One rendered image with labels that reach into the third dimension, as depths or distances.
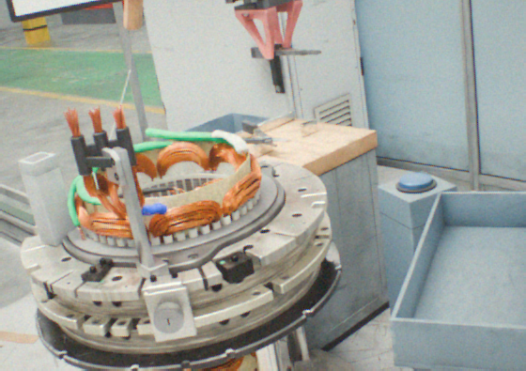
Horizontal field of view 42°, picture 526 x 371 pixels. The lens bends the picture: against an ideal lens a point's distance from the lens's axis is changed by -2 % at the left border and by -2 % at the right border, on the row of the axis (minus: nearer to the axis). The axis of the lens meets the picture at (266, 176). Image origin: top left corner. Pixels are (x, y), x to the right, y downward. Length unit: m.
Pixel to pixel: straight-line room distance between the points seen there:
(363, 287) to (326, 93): 2.16
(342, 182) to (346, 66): 2.30
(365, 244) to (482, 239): 0.31
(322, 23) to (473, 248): 2.45
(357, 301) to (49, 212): 0.50
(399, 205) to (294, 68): 2.18
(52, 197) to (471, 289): 0.41
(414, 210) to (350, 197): 0.16
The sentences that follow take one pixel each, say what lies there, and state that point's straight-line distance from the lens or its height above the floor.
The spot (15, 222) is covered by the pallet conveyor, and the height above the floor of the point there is 0.75.
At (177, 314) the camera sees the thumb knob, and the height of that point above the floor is 1.08.
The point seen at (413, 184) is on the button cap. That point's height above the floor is 1.04.
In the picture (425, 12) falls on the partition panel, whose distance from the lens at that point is 3.20.
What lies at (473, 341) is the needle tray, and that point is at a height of 1.05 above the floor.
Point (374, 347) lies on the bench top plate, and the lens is 1.02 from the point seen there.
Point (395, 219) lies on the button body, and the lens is 0.86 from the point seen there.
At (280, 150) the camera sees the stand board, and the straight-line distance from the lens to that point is 0.96.
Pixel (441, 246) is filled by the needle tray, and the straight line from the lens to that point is 0.74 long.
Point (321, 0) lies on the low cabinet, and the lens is 3.11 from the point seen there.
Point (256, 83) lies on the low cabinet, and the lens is 3.12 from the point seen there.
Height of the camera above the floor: 1.37
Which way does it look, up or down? 20 degrees down
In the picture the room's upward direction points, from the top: 10 degrees counter-clockwise
